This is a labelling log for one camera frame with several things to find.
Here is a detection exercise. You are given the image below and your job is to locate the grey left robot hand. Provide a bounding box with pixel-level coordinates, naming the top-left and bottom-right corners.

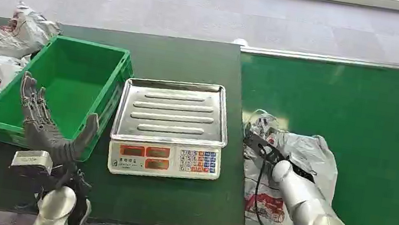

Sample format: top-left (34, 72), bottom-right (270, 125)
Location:
top-left (9, 70), bottom-right (107, 175)

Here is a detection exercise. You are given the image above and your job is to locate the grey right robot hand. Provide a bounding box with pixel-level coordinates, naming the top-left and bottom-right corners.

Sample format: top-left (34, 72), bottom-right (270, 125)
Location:
top-left (238, 130), bottom-right (322, 184)

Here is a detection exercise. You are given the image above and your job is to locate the white parcel bag red print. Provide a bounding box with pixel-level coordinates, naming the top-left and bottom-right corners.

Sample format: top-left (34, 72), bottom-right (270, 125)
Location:
top-left (229, 108), bottom-right (346, 225)

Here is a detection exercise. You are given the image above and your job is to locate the green plastic crate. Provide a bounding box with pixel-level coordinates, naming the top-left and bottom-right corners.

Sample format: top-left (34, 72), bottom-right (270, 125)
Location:
top-left (0, 26), bottom-right (138, 168)

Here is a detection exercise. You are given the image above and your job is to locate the electronic scale with steel tray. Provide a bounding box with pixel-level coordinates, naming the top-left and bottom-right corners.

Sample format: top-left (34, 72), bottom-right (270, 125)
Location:
top-left (104, 70), bottom-right (237, 190)

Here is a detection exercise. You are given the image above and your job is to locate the green conveyor belt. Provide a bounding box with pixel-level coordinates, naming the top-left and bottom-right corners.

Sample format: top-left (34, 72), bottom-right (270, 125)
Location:
top-left (216, 43), bottom-right (399, 225)

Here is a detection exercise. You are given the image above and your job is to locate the crumpled grey parcel bag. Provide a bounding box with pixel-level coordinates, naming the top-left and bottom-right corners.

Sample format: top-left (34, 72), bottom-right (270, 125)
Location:
top-left (0, 0), bottom-right (66, 70)

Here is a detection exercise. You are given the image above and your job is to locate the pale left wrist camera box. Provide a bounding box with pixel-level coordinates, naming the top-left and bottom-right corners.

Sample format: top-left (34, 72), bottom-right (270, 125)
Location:
top-left (9, 146), bottom-right (55, 178)

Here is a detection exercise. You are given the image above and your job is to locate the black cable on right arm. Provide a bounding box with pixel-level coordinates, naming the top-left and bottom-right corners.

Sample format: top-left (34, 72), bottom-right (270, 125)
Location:
top-left (249, 158), bottom-right (315, 225)

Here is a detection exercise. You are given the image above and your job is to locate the metal conveyor frame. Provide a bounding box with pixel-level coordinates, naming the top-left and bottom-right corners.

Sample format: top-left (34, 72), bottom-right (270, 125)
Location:
top-left (214, 38), bottom-right (399, 225)

